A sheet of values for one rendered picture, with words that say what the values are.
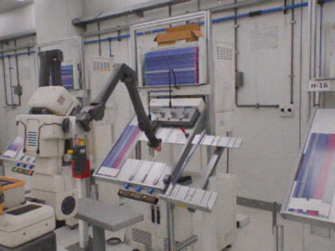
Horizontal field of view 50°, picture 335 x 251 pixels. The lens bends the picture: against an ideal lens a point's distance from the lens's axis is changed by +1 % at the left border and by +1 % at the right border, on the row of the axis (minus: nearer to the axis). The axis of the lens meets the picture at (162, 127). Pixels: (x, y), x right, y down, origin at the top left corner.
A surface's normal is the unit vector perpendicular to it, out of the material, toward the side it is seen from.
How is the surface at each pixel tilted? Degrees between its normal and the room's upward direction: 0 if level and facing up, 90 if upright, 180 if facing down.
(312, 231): 90
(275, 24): 90
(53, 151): 90
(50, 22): 90
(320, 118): 45
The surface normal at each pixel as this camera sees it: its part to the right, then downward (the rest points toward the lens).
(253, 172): -0.63, 0.10
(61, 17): 0.77, 0.04
